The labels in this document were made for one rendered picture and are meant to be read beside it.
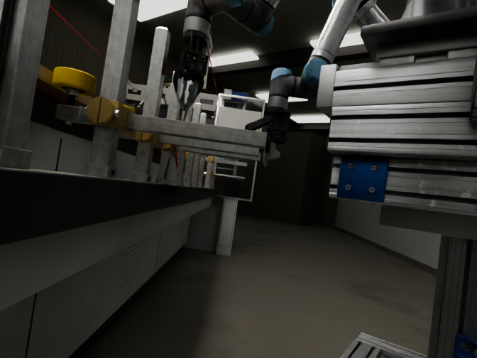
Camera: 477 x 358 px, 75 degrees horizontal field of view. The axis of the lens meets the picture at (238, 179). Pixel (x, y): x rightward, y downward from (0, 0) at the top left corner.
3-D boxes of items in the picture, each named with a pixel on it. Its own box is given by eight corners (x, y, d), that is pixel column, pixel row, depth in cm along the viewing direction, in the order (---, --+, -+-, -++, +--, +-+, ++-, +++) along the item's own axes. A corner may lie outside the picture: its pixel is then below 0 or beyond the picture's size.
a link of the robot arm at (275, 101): (269, 94, 112) (267, 101, 120) (267, 107, 112) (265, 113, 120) (289, 97, 112) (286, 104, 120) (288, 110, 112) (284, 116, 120)
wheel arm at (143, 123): (263, 153, 66) (266, 133, 67) (265, 150, 63) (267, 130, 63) (62, 125, 67) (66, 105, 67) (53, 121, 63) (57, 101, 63)
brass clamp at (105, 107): (138, 138, 70) (141, 116, 70) (113, 125, 56) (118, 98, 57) (111, 134, 70) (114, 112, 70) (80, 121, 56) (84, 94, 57)
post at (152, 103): (145, 198, 87) (171, 33, 89) (142, 199, 83) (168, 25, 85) (133, 197, 87) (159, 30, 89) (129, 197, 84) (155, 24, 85)
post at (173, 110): (165, 204, 112) (184, 74, 114) (163, 204, 108) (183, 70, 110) (155, 202, 112) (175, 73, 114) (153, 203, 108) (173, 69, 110)
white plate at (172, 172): (175, 185, 120) (179, 159, 121) (158, 183, 94) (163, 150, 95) (174, 185, 120) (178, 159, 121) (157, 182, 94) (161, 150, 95)
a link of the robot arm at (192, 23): (182, 25, 92) (209, 33, 95) (180, 40, 92) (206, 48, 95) (187, 13, 85) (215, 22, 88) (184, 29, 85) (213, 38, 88)
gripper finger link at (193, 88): (187, 107, 86) (192, 74, 86) (183, 111, 91) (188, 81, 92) (198, 110, 87) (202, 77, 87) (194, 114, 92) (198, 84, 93)
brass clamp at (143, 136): (165, 148, 95) (167, 132, 95) (152, 141, 81) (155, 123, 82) (145, 145, 95) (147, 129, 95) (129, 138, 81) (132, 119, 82)
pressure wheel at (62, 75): (79, 130, 71) (88, 81, 71) (95, 129, 65) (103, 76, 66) (40, 121, 65) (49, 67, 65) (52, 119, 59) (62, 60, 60)
